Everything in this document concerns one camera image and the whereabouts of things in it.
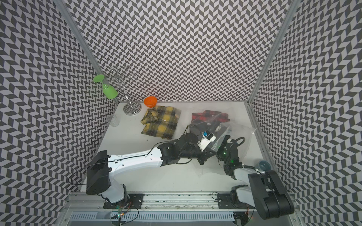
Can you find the clear glass cup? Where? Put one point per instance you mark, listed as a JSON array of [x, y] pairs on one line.
[[113, 120]]

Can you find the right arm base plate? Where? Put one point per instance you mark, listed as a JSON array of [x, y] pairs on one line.
[[228, 201]]

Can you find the aluminium front rail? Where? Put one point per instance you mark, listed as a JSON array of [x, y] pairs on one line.
[[153, 201]]

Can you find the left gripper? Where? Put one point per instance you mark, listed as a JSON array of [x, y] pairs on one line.
[[206, 154]]

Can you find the teal mug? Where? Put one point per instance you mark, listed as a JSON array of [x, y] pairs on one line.
[[264, 165]]

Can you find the red black plaid shirt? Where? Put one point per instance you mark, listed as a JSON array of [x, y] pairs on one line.
[[209, 115]]

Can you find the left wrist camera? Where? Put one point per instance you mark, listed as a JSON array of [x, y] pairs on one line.
[[207, 137]]

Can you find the green plastic wine glass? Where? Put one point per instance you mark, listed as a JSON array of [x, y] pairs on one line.
[[108, 90]]

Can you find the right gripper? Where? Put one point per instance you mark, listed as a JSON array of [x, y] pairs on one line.
[[222, 146]]

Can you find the yellow plaid shirt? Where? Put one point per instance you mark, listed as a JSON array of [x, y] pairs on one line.
[[161, 121]]

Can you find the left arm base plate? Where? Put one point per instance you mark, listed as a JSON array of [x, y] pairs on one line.
[[135, 200]]

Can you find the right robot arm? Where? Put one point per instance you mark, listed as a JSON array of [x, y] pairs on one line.
[[263, 190]]

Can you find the chrome glass holder stand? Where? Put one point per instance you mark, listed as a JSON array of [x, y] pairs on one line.
[[118, 77]]

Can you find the orange bowl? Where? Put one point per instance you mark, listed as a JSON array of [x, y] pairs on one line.
[[150, 102]]

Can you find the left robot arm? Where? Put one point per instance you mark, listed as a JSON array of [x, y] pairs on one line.
[[104, 167]]

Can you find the clear plastic vacuum bag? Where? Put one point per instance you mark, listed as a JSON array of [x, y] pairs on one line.
[[236, 131]]

